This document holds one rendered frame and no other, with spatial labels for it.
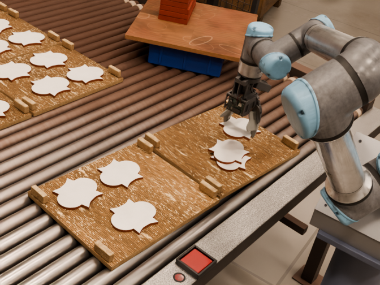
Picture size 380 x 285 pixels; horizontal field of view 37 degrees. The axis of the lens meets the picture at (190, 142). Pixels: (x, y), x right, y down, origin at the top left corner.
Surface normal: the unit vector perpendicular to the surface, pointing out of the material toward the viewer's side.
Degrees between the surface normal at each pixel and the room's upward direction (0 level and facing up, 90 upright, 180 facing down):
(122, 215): 0
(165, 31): 0
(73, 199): 0
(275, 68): 90
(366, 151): 43
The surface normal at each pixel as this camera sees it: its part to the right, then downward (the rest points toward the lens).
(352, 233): -0.55, 0.40
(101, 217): 0.15, -0.81
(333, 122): 0.30, 0.71
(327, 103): 0.07, 0.23
